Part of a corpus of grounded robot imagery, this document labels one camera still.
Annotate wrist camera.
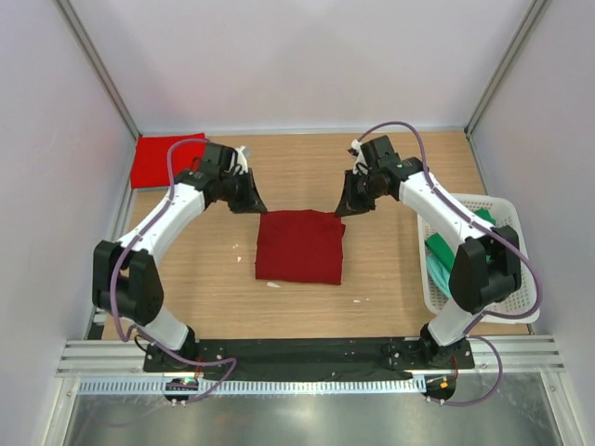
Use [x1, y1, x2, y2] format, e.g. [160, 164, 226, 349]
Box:
[231, 145, 251, 175]
[349, 139, 368, 176]

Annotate folded bright red t shirt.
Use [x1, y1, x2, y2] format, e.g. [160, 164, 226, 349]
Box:
[130, 133, 205, 190]

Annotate aluminium frame rail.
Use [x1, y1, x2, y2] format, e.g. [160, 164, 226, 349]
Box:
[57, 334, 564, 382]

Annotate dark red t shirt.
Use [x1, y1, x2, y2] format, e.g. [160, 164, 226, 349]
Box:
[255, 209, 346, 285]

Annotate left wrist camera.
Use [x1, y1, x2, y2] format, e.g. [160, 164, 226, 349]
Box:
[231, 145, 251, 175]

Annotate white slotted cable duct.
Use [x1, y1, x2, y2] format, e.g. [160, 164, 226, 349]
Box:
[77, 375, 426, 396]

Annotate green t shirt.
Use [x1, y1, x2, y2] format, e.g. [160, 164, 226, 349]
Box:
[425, 208, 496, 273]

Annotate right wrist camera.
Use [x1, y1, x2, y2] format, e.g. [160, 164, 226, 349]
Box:
[349, 139, 368, 176]

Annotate white plastic basket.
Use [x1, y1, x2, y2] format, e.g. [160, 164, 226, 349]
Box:
[417, 193, 539, 324]

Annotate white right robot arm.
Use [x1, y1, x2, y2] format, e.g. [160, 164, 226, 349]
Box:
[336, 136, 522, 366]

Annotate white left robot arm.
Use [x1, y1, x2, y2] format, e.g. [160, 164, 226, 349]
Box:
[92, 138, 267, 365]

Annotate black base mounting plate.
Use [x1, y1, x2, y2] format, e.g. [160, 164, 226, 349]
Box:
[141, 337, 475, 383]

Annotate light teal t shirt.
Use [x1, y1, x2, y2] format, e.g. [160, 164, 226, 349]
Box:
[426, 255, 452, 298]

